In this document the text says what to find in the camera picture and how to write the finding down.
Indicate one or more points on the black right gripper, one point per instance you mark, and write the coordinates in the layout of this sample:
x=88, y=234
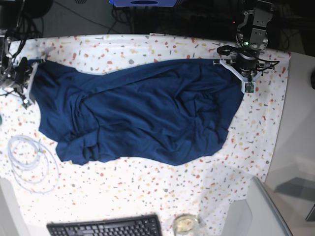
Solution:
x=16, y=76

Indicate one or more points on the black computer keyboard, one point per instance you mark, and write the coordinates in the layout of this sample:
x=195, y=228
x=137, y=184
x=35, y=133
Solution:
x=147, y=225

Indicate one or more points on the blue box at top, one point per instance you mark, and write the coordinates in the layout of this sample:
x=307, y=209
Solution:
x=143, y=3

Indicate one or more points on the dark blue t-shirt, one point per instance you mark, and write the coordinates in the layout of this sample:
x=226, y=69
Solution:
x=172, y=111

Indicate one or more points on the clear glass jar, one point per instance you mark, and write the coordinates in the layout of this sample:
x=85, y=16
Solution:
x=186, y=225

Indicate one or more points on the grey monitor edge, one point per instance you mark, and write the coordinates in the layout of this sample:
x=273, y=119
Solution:
x=266, y=218

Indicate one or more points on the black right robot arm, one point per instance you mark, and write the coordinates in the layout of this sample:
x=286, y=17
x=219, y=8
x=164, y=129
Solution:
x=11, y=12

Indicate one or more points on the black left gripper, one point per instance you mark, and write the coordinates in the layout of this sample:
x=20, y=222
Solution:
x=245, y=63

